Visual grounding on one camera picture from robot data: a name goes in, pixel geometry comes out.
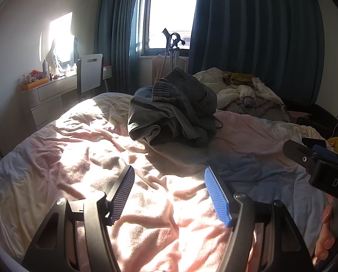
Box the beige hanging garment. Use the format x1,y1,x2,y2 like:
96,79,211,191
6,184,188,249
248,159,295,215
151,54,189,87

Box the wide teal curtain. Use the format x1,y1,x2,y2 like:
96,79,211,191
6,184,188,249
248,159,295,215
187,0,325,108

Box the mustard yellow garment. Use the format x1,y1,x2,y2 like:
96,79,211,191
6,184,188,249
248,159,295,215
224,73,256,86

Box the black bag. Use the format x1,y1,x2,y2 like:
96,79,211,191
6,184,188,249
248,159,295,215
285,103,338,140

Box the orange box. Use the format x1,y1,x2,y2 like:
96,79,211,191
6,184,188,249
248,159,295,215
27,78,50,88

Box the grey-blue denim jeans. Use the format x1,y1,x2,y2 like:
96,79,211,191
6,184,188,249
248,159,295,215
127,66,218,148

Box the narrow teal curtain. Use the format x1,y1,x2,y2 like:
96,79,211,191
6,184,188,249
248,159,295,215
94,0,154,92

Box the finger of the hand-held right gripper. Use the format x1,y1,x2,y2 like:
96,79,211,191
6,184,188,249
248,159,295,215
302,137,338,161
282,140,319,171

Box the white dressing table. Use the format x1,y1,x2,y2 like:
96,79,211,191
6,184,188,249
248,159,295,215
21,65,113,131

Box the garment steamer stand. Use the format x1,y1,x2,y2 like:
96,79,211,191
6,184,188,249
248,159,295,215
161,28,186,78

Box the person's right hand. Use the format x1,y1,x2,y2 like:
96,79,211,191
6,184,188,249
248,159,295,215
312,202,338,264

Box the pile of light clothes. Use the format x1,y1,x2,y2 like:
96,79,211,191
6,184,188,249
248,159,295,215
192,67,284,109

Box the group of cosmetic bottles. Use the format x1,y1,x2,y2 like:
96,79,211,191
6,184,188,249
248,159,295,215
22,59,79,85

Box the grey garment with purple print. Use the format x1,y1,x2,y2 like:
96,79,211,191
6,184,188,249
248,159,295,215
226,92,286,119

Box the window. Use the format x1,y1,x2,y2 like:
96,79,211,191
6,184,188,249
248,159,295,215
138,0,199,58

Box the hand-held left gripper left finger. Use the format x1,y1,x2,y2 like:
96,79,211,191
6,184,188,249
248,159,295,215
22,165,135,272

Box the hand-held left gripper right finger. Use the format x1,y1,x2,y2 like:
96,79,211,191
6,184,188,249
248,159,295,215
204,167,314,272

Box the white bedside table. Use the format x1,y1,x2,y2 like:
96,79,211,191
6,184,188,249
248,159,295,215
102,61,113,91

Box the wall mirror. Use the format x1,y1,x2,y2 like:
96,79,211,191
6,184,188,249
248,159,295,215
39,12,74,63

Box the pink and white blanket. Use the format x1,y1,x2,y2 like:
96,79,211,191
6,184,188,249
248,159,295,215
0,92,338,272

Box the white chair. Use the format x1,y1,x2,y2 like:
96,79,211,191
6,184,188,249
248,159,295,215
76,53,104,102

